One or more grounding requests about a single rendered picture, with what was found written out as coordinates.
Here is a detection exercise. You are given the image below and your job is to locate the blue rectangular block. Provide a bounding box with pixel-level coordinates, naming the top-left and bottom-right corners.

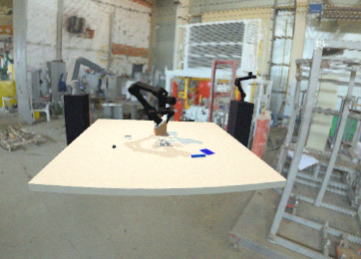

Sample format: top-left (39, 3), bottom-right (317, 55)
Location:
top-left (200, 148), bottom-right (215, 155)

